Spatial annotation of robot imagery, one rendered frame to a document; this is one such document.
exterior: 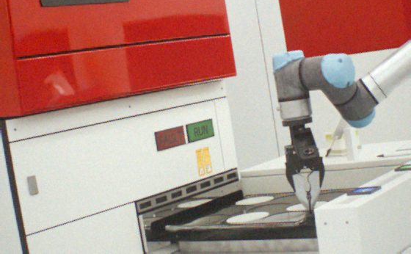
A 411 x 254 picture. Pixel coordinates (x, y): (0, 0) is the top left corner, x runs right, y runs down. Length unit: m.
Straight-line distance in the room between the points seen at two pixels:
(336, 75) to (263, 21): 3.64
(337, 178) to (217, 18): 0.53
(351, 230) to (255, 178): 0.78
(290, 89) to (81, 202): 0.53
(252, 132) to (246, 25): 0.65
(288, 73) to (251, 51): 3.39
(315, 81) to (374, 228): 0.40
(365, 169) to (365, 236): 0.58
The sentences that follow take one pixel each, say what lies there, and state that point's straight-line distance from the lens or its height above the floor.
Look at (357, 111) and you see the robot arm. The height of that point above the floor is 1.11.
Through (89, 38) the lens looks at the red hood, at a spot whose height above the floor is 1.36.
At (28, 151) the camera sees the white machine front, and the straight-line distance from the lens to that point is 1.86.
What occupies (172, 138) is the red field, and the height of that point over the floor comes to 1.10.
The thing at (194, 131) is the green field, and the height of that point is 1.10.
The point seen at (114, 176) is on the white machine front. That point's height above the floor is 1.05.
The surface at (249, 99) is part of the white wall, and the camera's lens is 5.30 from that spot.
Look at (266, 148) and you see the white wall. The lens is 5.41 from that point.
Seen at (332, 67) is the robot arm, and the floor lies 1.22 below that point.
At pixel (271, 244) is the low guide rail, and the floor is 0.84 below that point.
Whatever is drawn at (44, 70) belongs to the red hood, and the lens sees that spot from 1.84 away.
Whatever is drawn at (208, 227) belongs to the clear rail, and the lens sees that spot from 2.05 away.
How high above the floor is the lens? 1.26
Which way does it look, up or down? 3 degrees down
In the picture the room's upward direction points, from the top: 9 degrees counter-clockwise
